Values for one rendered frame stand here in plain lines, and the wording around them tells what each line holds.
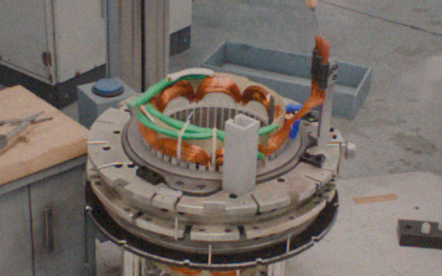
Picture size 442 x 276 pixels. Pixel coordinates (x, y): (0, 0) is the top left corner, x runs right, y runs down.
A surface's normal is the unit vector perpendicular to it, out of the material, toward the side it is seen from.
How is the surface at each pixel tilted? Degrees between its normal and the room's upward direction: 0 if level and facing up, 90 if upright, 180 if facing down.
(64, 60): 90
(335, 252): 0
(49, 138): 0
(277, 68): 90
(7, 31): 87
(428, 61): 0
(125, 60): 90
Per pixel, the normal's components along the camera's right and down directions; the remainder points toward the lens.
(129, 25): 0.26, 0.48
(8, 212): 0.66, 0.39
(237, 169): -0.63, 0.36
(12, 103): 0.04, -0.88
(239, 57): -0.36, 0.44
